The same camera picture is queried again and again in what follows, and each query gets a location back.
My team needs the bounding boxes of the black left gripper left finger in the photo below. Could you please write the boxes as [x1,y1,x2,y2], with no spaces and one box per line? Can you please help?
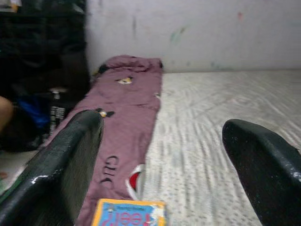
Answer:
[0,110,104,226]

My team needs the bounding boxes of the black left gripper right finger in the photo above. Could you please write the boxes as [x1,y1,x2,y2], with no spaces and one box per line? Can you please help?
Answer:
[222,119,301,226]

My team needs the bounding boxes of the yellow blue children's book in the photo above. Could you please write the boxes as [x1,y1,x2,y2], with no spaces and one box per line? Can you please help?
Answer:
[91,198,169,226]

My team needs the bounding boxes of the black pump bottle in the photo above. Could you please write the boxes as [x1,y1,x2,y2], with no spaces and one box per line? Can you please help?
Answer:
[48,87,69,137]

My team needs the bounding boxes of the blue bag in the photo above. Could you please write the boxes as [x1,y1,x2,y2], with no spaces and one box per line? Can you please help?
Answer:
[16,95,51,129]

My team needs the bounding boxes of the white quilted mattress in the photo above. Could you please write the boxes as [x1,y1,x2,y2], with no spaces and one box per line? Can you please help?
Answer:
[138,69,301,226]

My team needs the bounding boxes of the purple cartoon mouse blanket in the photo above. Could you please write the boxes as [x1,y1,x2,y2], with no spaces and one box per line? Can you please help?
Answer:
[43,55,165,226]

